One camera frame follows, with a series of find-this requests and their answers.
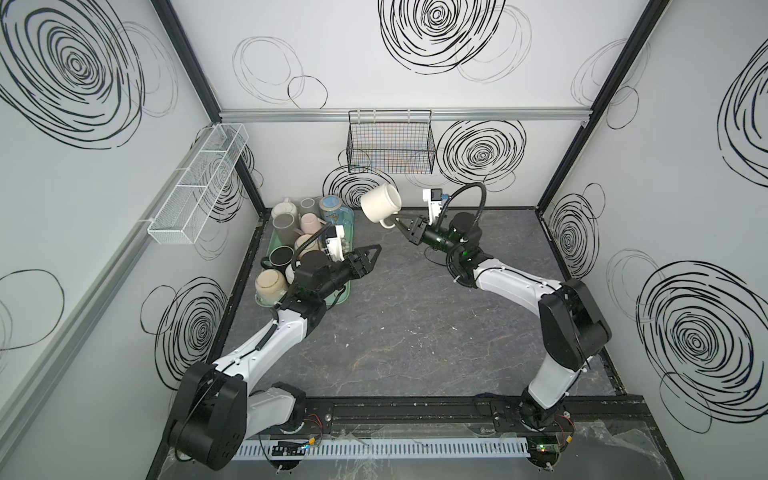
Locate cream mug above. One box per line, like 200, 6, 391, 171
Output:
360, 183, 402, 229

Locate beige mug white handle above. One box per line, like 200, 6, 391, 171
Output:
255, 269, 288, 306

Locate white mug red inside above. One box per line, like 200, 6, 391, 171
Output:
285, 264, 295, 285

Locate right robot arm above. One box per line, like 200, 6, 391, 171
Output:
390, 212, 612, 431

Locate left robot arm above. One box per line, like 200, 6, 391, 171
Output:
162, 244, 382, 470

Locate beige and salmon mug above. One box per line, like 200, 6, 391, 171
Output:
293, 234, 322, 259

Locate black speckled mug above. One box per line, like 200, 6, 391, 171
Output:
260, 245, 294, 272

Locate tall grey mug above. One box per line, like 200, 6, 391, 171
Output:
272, 213, 303, 246

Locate pink mug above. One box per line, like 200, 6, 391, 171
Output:
300, 213, 326, 236

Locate blue butterfly mug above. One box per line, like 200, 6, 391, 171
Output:
319, 195, 354, 225

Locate small grey mug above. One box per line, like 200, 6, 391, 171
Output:
298, 197, 321, 217

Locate white ribbed mug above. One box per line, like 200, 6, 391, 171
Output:
271, 197, 298, 230

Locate green floral tray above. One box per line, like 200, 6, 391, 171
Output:
255, 206, 354, 307

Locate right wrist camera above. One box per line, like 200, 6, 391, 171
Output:
422, 188, 444, 225

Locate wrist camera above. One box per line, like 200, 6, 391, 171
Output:
324, 225, 345, 262
422, 188, 444, 225

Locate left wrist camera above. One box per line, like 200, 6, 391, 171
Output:
324, 225, 345, 262

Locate black wire basket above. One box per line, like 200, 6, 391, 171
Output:
345, 109, 437, 175

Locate white wire shelf basket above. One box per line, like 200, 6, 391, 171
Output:
148, 123, 249, 245

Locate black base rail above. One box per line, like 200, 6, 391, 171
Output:
300, 393, 651, 430

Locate white slotted cable duct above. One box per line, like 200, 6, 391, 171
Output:
233, 437, 530, 461

